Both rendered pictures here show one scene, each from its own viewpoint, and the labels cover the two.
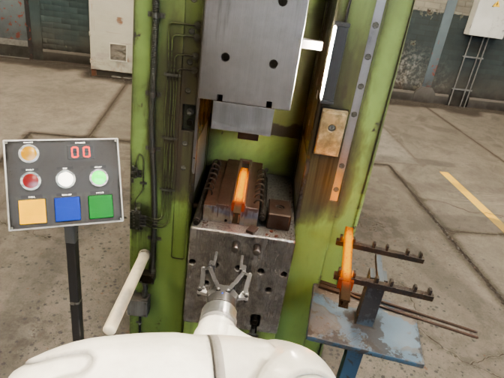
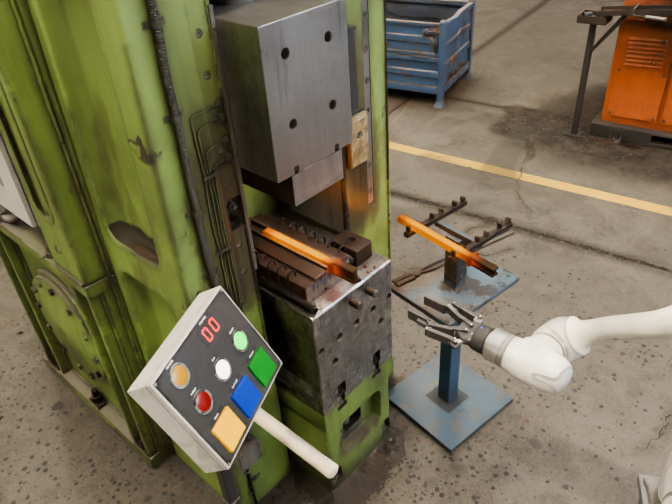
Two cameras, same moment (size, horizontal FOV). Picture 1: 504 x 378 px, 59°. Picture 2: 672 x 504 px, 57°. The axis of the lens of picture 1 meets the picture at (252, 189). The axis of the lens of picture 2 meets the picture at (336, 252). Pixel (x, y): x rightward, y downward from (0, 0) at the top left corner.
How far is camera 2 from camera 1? 1.22 m
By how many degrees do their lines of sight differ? 39
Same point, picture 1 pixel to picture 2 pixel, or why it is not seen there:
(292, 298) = not seen: hidden behind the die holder
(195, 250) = (321, 337)
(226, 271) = (348, 334)
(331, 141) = (361, 147)
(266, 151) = (249, 197)
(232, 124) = (312, 188)
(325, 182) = (362, 190)
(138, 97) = (179, 227)
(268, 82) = (332, 125)
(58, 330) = not seen: outside the picture
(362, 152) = (379, 141)
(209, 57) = (279, 133)
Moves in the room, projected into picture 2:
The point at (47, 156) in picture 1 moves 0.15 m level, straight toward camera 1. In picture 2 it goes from (193, 361) to (255, 371)
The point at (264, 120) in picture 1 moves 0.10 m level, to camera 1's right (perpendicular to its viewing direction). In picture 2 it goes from (336, 165) to (359, 152)
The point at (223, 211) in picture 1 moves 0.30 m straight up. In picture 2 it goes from (322, 282) to (314, 199)
